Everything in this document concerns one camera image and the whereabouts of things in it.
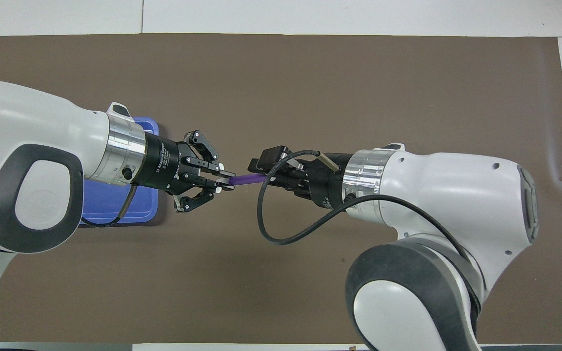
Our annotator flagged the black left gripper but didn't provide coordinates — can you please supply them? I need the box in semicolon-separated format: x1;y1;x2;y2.
135;130;237;213

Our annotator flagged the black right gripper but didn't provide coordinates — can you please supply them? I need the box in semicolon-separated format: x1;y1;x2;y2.
248;145;353;209

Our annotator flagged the purple marker pen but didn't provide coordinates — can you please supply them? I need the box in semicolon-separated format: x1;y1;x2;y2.
227;173;268;187

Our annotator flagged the brown table mat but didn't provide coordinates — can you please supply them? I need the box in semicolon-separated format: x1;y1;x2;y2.
0;33;562;344

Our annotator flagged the blue plastic tray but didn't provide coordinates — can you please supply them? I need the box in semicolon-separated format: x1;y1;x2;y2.
80;116;159;226

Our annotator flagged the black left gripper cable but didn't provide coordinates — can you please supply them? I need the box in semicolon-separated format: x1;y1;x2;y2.
80;184;138;228

